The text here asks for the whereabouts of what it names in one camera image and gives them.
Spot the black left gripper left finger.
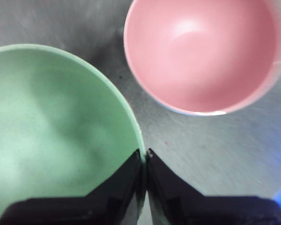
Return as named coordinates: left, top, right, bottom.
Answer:
left=0, top=149, right=141, bottom=225

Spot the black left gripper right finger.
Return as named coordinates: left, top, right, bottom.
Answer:
left=146, top=148, right=281, bottom=225

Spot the green ribbed bowl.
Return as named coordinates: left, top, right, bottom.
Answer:
left=0, top=44, right=147, bottom=225

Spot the red ribbed bowl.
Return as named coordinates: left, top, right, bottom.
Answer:
left=123, top=0, right=281, bottom=116

